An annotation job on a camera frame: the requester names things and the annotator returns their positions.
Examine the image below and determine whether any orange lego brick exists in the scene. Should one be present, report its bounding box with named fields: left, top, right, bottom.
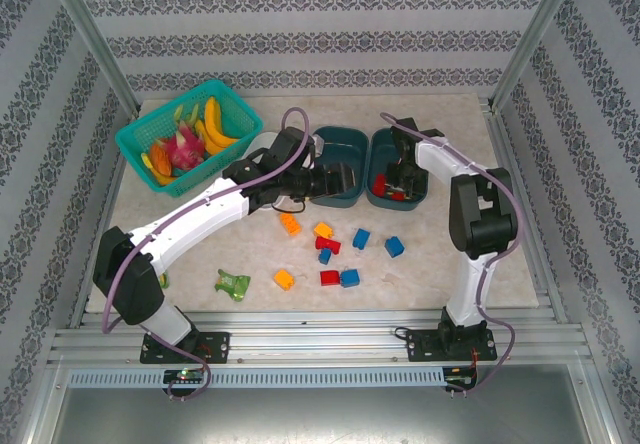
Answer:
left=278, top=212, right=303, bottom=238

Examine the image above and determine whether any dark teal oval container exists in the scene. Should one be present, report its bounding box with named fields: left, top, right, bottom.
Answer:
left=305, top=124, right=372, bottom=210
left=367, top=126, right=432, bottom=213

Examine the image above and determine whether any teal plastic basket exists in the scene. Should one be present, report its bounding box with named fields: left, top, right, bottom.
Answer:
left=114, top=78, right=265, bottom=199

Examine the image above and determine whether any yellow banana toy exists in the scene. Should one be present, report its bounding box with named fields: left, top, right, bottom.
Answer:
left=203, top=95, right=240, bottom=148
left=193, top=118, right=227, bottom=156

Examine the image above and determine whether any pink dragon fruit toy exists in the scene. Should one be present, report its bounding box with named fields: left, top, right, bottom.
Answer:
left=164, top=104, right=207, bottom=170

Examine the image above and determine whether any green snack wrapper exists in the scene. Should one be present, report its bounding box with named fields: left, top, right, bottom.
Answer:
left=213, top=266, right=252, bottom=303

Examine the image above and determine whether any orange toy fruit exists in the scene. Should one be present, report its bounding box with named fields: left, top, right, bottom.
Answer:
left=148, top=143, right=174, bottom=175

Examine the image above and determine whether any left circuit board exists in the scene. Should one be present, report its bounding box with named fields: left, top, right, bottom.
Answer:
left=163, top=369, right=207, bottom=386

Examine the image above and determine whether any grey metal sheet panel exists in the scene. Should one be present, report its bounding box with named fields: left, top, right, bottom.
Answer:
left=29, top=363, right=616, bottom=444

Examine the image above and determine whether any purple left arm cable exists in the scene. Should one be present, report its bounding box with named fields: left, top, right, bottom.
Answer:
left=102, top=107, right=321, bottom=403

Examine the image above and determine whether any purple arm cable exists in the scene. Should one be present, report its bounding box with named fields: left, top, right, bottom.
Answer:
left=102, top=107, right=321, bottom=403
left=379, top=111, right=524, bottom=400

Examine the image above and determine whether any aluminium side rail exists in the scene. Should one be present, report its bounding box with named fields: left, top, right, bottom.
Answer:
left=482, top=103, right=569, bottom=324
left=68, top=108, right=142, bottom=328

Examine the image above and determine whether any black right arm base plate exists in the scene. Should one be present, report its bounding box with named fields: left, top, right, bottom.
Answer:
left=404, top=328, right=499, bottom=364

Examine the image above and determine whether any aluminium front rail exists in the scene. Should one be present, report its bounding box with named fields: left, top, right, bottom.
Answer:
left=48, top=308, right=589, bottom=365

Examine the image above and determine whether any aluminium frame post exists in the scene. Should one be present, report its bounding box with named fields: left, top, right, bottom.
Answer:
left=38, top=0, right=142, bottom=118
left=487, top=0, right=585, bottom=111

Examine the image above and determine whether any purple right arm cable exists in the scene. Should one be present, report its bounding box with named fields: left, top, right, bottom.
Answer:
left=379, top=111, right=524, bottom=400

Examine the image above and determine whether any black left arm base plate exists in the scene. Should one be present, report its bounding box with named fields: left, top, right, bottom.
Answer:
left=139, top=331, right=232, bottom=365

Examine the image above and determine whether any grey slotted cable duct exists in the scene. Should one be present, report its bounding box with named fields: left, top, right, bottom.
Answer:
left=66, top=366, right=447, bottom=389

